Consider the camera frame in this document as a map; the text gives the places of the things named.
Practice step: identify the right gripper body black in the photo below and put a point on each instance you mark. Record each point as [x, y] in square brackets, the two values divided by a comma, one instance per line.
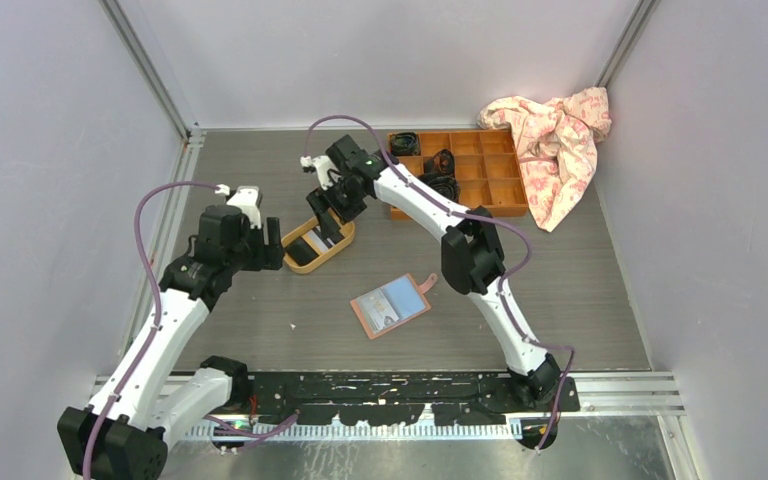
[344, 200]

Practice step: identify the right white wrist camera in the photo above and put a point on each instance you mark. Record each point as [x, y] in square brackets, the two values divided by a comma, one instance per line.
[323, 167]

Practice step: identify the silver striped credit card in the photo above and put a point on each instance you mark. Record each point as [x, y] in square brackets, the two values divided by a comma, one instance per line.
[319, 243]

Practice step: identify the pink floral crumpled cloth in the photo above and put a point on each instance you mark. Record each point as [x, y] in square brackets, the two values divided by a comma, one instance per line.
[555, 143]

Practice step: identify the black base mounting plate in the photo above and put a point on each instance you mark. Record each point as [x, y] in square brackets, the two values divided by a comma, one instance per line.
[378, 398]

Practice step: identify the rolled dark tie top-left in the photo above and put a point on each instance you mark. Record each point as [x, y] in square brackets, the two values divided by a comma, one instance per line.
[404, 144]

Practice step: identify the wooden compartment organizer box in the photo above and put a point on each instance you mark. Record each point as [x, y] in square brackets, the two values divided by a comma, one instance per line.
[487, 168]

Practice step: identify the rolled dark tie middle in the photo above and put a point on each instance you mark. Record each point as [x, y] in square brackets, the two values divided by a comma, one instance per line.
[441, 163]

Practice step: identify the yellow oval card tray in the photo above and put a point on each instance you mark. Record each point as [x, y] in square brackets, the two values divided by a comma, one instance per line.
[348, 234]

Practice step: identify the black card in tray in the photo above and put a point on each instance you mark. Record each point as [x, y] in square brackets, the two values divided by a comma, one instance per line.
[301, 252]

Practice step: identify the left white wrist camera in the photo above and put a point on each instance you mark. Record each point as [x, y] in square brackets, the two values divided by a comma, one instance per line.
[248, 200]

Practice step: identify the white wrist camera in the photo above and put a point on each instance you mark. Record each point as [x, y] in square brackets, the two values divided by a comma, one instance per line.
[248, 200]
[323, 167]

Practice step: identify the rolled dark tie bottom-middle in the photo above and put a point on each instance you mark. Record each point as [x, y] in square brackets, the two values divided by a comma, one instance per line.
[443, 184]

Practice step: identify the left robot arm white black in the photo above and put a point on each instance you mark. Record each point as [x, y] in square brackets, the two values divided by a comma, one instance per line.
[159, 344]

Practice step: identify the aluminium frame rail front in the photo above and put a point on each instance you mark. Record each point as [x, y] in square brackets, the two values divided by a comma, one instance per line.
[623, 394]

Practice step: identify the brown leather card holder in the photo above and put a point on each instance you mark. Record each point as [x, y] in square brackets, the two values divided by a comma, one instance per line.
[393, 304]

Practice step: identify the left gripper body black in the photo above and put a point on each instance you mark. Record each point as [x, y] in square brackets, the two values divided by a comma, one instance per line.
[249, 253]

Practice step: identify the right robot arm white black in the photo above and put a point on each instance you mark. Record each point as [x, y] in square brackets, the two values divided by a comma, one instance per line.
[472, 259]

